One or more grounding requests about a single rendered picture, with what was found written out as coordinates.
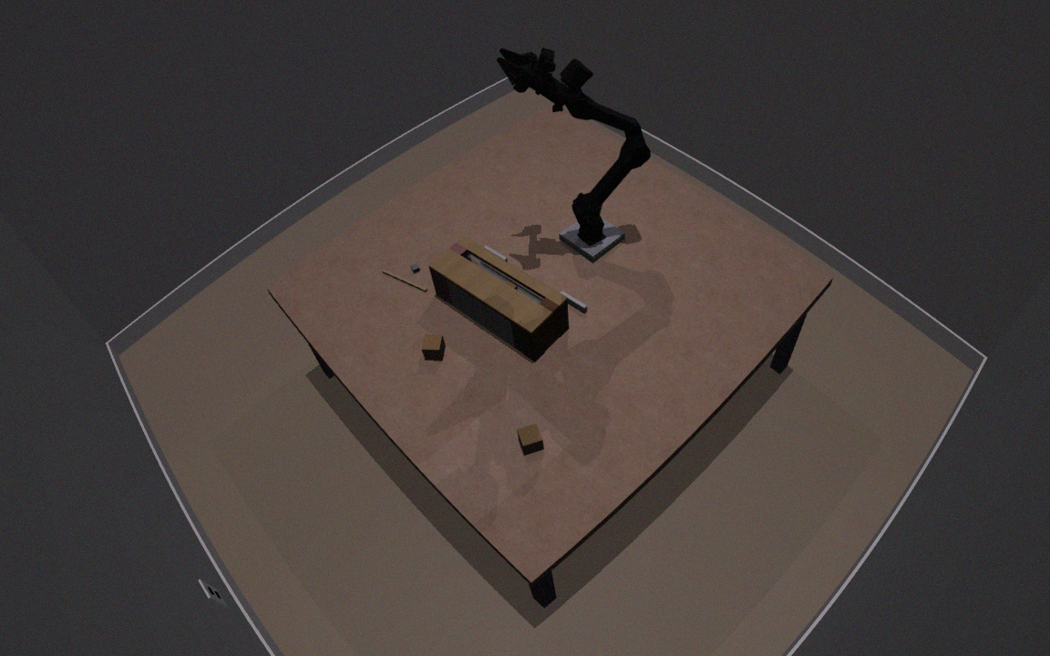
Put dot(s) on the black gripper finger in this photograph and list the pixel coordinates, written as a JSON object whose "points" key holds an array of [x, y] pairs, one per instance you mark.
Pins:
{"points": [[514, 57], [512, 71]]}

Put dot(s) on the long thin tan bar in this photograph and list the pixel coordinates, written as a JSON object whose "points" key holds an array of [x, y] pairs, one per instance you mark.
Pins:
{"points": [[405, 280]]}

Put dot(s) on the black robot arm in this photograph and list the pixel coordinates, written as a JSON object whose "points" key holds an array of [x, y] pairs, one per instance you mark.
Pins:
{"points": [[634, 152]]}

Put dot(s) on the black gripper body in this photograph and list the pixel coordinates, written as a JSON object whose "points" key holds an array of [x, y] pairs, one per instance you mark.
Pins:
{"points": [[531, 79]]}

